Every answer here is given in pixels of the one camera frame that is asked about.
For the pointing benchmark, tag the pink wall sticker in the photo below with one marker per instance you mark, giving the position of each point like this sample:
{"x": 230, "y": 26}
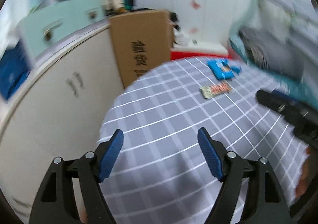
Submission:
{"x": 193, "y": 30}
{"x": 195, "y": 4}

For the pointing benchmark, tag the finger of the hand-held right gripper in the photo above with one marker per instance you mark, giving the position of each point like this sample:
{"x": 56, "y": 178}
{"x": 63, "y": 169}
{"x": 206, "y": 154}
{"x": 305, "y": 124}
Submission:
{"x": 285, "y": 109}

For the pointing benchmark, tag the blue storage box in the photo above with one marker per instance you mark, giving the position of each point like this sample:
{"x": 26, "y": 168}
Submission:
{"x": 12, "y": 72}

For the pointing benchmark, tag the orange striped snack wrapper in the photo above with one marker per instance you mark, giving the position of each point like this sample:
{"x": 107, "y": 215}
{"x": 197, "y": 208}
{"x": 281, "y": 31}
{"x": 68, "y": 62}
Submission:
{"x": 218, "y": 89}

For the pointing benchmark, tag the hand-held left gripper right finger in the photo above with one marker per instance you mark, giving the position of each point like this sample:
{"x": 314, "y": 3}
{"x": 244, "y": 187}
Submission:
{"x": 211, "y": 154}

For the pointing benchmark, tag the teal grey quilt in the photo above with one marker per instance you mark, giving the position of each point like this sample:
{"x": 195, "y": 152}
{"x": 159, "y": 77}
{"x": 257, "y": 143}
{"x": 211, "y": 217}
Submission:
{"x": 273, "y": 52}

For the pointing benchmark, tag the red plastic box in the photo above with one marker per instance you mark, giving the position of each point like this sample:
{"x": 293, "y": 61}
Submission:
{"x": 193, "y": 55}

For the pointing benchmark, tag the mint green cabinet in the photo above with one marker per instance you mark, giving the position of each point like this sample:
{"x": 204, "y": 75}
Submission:
{"x": 62, "y": 30}

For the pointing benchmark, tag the grey checked blanket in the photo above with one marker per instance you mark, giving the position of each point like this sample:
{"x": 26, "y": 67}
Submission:
{"x": 161, "y": 114}

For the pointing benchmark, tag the blue snack wrapper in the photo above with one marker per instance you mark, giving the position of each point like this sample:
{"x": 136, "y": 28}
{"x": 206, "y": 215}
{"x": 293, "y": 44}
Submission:
{"x": 219, "y": 70}

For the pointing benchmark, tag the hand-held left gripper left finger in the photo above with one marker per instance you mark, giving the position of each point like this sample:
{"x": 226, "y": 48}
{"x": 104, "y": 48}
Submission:
{"x": 111, "y": 154}

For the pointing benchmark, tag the white cabinet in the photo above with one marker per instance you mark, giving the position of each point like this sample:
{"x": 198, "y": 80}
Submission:
{"x": 49, "y": 114}

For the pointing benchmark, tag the brown cardboard box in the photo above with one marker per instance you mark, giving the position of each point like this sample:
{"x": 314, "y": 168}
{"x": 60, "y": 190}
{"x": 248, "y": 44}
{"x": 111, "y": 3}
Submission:
{"x": 139, "y": 40}

